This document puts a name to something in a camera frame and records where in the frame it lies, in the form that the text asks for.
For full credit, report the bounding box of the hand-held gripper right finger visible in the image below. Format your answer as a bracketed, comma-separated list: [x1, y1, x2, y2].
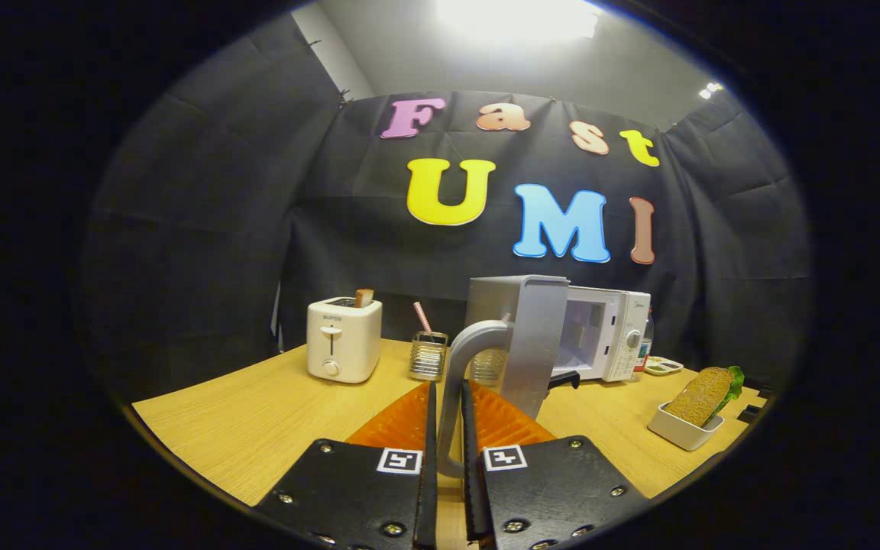
[460, 380, 650, 550]

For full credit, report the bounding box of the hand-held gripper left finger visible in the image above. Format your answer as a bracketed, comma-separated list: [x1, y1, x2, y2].
[254, 380, 439, 550]

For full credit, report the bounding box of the white microwave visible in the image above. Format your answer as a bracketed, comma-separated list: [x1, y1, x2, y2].
[437, 274, 652, 480]

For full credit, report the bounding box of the brown bread lettuce sandwich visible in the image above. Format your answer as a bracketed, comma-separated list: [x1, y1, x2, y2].
[663, 365, 746, 429]

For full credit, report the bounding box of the clear glass cup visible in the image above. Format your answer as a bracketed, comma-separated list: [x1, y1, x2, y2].
[471, 348, 508, 387]

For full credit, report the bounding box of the white toaster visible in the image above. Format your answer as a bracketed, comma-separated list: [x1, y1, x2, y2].
[306, 296, 383, 384]

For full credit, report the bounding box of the white rectangular dish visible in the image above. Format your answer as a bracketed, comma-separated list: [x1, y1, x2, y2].
[647, 402, 725, 451]

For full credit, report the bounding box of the clear plastic bottle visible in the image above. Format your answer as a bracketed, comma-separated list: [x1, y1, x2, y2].
[636, 307, 655, 374]

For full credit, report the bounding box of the black backdrop cloth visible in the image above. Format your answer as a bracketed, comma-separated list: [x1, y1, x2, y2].
[77, 11, 815, 406]

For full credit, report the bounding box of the large ceiling light panel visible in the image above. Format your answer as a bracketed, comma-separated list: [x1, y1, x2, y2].
[436, 0, 603, 44]

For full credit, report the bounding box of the metal wire basket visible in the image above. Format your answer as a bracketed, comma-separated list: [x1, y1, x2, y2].
[408, 331, 450, 382]

